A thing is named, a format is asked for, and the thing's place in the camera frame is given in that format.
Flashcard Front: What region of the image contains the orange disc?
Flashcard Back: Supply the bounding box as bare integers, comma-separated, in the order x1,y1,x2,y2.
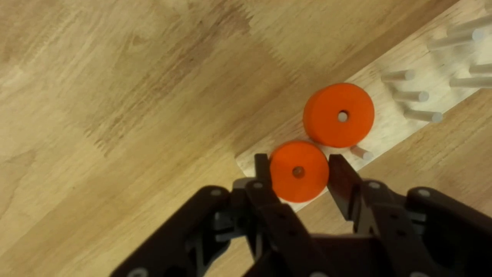
268,140,331,204
302,81,377,149

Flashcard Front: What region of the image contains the wooden rack with rods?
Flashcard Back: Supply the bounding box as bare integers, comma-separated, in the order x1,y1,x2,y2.
234,0,492,214

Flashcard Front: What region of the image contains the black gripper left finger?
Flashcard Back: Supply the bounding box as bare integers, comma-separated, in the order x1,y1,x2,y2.
110,152,314,277

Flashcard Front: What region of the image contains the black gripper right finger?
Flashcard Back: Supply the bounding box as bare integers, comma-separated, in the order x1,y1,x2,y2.
328,152,492,277

